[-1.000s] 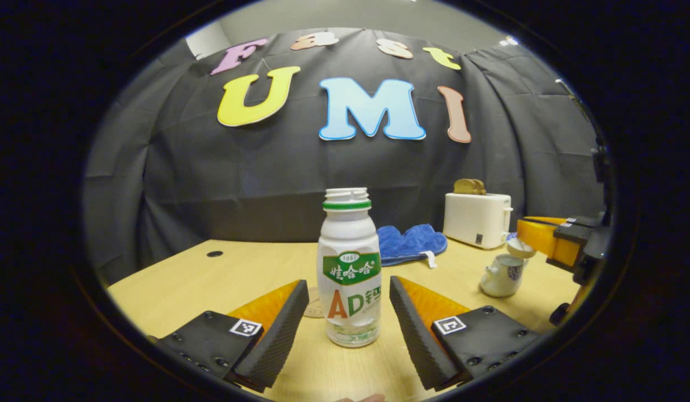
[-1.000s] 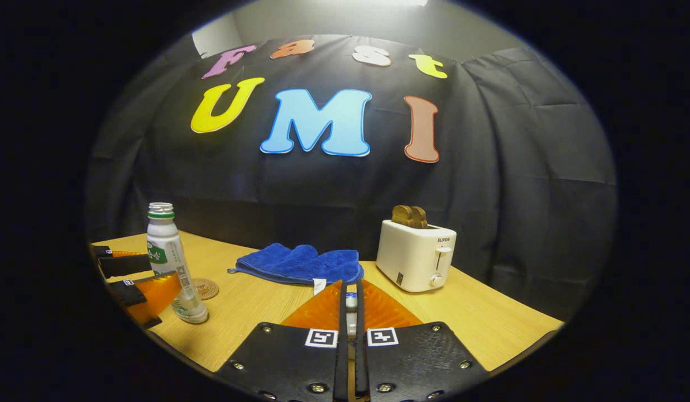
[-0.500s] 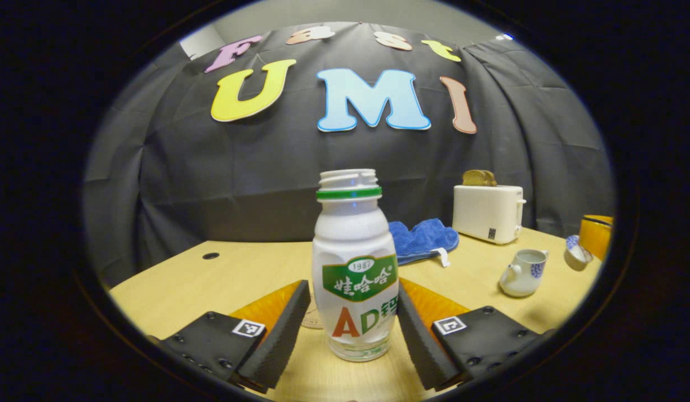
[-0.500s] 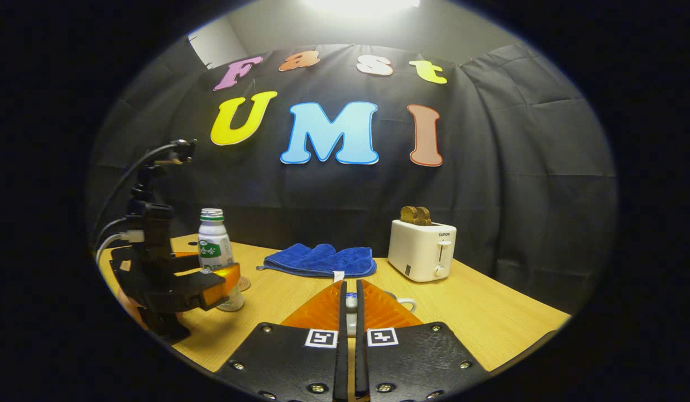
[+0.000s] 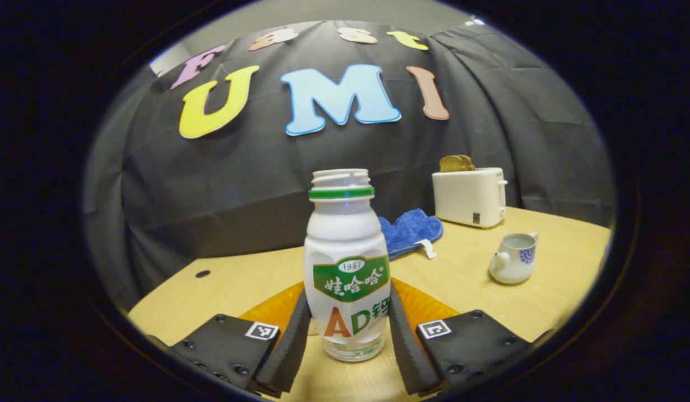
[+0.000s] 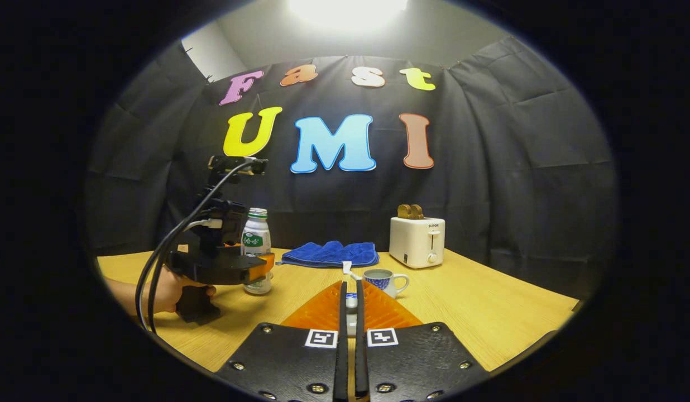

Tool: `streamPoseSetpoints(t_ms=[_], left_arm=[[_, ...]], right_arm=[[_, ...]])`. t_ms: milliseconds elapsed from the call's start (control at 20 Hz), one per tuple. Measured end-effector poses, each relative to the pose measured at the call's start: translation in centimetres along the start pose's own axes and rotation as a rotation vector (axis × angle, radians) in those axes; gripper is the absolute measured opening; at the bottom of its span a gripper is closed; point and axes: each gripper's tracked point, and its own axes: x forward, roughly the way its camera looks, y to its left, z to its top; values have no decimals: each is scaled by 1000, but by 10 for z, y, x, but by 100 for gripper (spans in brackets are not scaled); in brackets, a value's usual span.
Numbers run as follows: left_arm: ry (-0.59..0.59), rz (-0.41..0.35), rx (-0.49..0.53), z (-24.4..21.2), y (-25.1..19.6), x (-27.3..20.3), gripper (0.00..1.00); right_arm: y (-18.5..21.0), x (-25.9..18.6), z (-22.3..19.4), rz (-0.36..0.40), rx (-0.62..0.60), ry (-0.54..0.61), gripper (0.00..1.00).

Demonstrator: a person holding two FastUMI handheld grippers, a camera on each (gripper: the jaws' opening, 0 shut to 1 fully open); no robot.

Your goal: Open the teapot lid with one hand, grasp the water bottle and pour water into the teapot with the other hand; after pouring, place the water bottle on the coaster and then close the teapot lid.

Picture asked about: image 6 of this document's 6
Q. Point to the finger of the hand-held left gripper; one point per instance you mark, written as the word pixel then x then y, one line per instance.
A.
pixel 260 267

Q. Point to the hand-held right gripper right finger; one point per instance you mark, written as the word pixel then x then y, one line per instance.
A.
pixel 360 368

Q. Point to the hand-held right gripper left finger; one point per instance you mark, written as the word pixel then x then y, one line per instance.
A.
pixel 341 368

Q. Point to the white water bottle green label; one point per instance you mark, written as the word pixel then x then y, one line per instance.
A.
pixel 258 229

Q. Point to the white teacup lid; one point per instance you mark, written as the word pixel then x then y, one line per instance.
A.
pixel 351 304

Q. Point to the white blue patterned teacup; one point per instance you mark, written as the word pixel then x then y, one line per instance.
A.
pixel 387 281

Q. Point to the blue towel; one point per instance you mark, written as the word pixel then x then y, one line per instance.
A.
pixel 331 254

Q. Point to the white toaster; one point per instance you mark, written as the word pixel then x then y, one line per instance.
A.
pixel 415 243

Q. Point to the brown toast slice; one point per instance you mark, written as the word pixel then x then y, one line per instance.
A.
pixel 410 211

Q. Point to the black backdrop cloth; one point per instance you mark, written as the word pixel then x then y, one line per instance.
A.
pixel 490 167

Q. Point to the ceiling light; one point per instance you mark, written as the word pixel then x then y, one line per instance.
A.
pixel 348 11

